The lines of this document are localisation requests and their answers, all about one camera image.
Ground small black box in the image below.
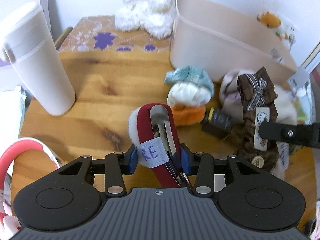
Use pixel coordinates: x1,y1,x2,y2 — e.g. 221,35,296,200
201,107,233,139

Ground pink white headphones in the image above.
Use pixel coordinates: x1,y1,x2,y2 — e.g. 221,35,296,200
0,137,61,233

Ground brown fabric bow pouch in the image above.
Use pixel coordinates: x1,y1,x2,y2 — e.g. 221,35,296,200
235,67,279,172

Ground beige plastic storage bin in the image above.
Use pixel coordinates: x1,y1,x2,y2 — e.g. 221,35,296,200
170,0,298,85

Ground orange white teal sock bundle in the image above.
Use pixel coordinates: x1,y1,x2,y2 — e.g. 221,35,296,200
164,66,214,127

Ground cream fuzzy plush item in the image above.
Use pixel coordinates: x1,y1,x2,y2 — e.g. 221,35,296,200
270,85,298,126

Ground white plush rabbit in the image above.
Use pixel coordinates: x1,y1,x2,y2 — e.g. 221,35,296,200
114,0,176,39

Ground orange hamster plush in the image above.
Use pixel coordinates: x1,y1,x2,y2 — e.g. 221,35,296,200
257,11,296,50

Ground pink fuzzy sock purple print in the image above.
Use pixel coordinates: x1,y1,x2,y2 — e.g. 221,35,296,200
219,69,254,124

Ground white cylindrical cup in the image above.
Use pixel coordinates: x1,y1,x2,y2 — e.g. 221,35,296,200
1,2,75,116

